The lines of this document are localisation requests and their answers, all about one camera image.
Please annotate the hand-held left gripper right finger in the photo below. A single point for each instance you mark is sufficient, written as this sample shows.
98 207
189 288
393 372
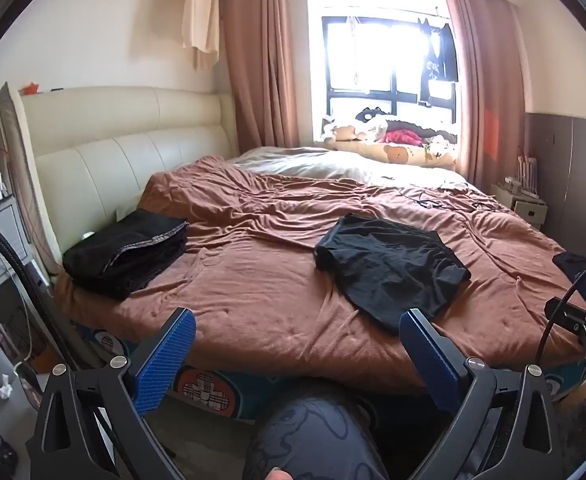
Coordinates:
430 355

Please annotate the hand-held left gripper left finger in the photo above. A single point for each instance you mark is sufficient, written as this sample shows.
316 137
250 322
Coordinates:
165 355

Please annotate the folded black pants stack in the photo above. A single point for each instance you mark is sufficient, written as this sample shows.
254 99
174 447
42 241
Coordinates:
123 255

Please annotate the blue printed bed sheet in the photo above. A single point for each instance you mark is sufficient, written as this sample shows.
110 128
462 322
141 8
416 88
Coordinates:
213 382

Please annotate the small black cloth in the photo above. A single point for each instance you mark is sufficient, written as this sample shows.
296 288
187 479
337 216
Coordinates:
570 262

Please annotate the brown blanket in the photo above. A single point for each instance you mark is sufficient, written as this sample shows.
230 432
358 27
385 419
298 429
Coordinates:
273 280

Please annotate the white bedside table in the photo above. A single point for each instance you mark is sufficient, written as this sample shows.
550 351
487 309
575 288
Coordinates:
523 207

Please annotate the person's leg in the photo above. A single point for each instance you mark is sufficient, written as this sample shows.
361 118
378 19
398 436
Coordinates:
313 440

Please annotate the white tissue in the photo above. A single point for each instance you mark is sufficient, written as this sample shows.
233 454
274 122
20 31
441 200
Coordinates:
5 387

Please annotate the white rack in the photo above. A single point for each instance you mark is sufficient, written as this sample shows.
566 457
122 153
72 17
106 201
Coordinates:
528 175

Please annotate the grey bedside cabinet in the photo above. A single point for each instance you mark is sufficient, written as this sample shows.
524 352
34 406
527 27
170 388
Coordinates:
0 260

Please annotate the cream padded headboard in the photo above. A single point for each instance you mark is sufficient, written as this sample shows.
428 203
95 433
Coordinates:
123 160

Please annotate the bear-print pillow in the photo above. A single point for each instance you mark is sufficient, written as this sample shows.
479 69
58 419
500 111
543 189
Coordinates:
398 152

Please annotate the beige bed sheet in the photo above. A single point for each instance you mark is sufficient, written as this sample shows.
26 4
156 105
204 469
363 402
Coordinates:
333 162

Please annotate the red cloth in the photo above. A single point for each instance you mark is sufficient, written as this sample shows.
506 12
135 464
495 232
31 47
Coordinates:
403 136

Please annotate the beige upright cushion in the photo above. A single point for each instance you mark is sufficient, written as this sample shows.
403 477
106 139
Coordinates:
20 170

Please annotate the brown plush bear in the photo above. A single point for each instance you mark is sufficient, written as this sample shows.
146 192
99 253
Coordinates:
345 132

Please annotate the black and white plush toy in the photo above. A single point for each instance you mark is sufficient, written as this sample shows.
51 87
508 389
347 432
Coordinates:
370 117

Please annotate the pink curtain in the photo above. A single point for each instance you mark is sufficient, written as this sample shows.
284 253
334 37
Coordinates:
268 60
483 60

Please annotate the hanging black clothes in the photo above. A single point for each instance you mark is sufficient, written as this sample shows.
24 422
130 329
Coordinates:
440 55

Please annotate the window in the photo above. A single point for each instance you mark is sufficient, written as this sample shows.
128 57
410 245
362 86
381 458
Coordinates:
368 50

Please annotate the hanging cream cloth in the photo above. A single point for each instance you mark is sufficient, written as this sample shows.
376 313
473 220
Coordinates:
200 15

